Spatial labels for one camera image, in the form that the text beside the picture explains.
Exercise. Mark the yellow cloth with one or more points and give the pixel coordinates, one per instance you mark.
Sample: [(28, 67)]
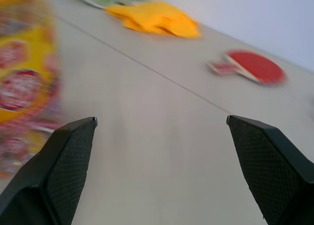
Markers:
[(157, 19)]

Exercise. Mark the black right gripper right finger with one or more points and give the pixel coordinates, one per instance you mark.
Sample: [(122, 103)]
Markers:
[(269, 171)]

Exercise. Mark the yellow red snack package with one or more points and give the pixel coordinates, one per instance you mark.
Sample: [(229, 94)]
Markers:
[(24, 82)]

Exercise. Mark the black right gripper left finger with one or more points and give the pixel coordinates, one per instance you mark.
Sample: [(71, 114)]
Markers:
[(56, 176)]

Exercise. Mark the red table tennis paddle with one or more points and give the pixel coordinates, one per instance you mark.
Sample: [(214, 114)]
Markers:
[(255, 66)]

